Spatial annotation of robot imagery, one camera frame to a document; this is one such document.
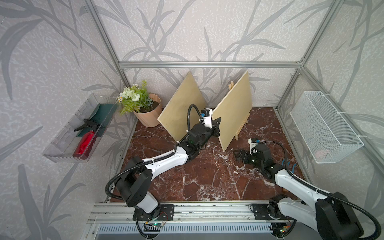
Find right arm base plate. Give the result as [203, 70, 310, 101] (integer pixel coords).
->
[249, 203, 293, 221]

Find wooden board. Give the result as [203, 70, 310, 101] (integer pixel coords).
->
[213, 72, 252, 151]
[158, 72, 207, 141]

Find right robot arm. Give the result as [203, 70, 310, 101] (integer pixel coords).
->
[234, 141, 382, 240]

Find potted flower plant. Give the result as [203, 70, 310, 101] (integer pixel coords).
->
[117, 80, 162, 128]

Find clear plastic wall bin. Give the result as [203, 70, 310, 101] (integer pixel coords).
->
[43, 94, 118, 163]

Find wooden easel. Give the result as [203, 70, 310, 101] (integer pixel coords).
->
[229, 81, 250, 141]

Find blue hand rake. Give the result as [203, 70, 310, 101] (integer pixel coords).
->
[282, 159, 298, 174]

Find pink item in basket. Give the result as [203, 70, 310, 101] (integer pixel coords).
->
[315, 150, 330, 160]

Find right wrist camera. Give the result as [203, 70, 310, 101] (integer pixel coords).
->
[248, 138, 264, 152]

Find aluminium cage frame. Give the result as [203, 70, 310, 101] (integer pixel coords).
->
[85, 1, 384, 172]

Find green trowel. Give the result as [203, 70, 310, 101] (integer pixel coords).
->
[77, 104, 118, 137]

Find white wire basket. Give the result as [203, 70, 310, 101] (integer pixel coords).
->
[290, 91, 364, 164]

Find aluminium front rail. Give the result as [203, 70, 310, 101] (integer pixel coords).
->
[80, 200, 350, 240]

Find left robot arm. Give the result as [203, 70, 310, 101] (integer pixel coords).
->
[105, 118, 222, 215]

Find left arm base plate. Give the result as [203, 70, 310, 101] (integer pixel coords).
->
[133, 204, 175, 221]

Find red spray bottle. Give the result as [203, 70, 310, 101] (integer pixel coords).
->
[73, 119, 100, 160]

